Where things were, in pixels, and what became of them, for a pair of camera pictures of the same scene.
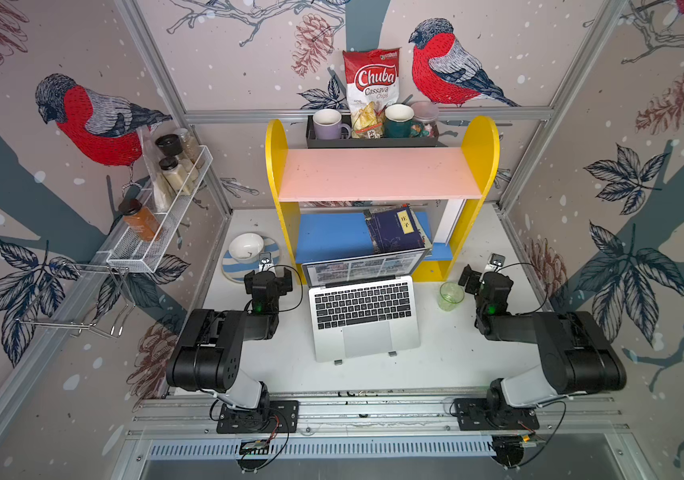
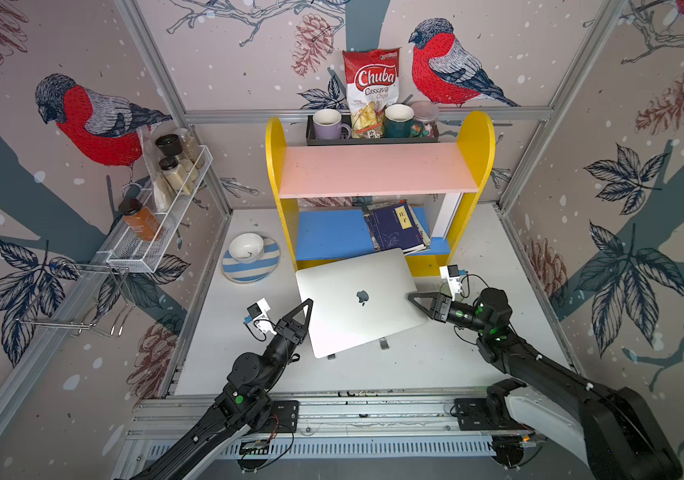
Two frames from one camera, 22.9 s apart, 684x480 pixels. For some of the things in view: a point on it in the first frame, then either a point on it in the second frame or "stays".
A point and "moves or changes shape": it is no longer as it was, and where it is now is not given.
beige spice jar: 175,174 stays
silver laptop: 363,305 moves or changes shape
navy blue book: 396,229 stays
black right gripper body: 473,287 -> 457,314
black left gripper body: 282,284 -> 281,346
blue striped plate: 235,270 stays
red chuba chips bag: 373,86 stays
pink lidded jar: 427,112 stays
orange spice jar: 140,219 stays
